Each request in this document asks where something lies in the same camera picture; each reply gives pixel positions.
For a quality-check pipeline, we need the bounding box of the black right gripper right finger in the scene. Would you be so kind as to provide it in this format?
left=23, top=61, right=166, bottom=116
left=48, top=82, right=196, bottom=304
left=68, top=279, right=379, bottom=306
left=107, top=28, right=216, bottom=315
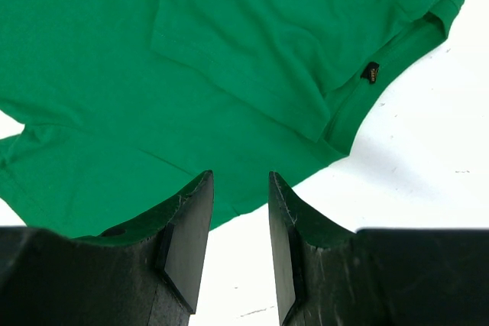
left=268, top=172, right=488, bottom=325

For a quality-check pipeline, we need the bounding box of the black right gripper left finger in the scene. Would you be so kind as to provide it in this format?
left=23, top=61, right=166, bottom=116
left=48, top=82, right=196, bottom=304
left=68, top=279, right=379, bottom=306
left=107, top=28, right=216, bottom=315
left=1, top=171, right=214, bottom=325

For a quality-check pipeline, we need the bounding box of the green t-shirt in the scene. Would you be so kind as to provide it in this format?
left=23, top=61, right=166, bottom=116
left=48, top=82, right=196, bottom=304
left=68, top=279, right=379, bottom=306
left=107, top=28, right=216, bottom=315
left=1, top=0, right=465, bottom=237

